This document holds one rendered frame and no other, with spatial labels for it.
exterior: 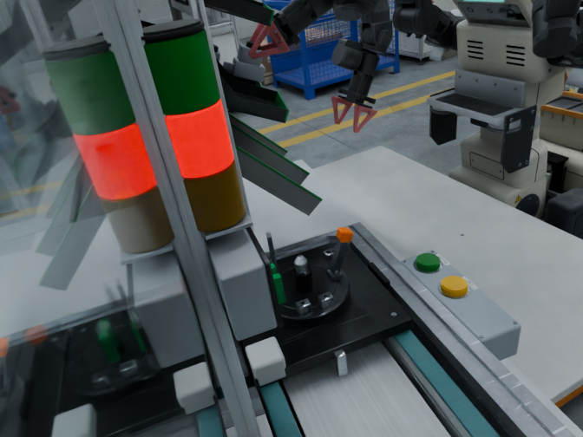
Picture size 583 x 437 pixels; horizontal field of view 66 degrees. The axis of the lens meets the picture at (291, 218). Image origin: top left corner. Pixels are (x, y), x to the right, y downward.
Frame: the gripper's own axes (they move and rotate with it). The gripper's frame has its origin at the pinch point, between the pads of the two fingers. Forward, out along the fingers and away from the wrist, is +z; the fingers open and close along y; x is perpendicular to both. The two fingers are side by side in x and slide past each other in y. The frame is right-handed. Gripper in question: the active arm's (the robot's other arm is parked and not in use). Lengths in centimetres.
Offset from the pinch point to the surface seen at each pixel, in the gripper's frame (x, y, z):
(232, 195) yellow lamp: -7, 65, 10
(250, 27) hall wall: 154, -859, -50
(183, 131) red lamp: -13, 65, 9
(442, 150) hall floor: 182, -184, -80
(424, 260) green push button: 35, 42, -3
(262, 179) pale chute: 14.6, 21.2, 12.4
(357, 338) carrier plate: 27, 54, 12
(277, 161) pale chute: 19.3, 8.9, 9.1
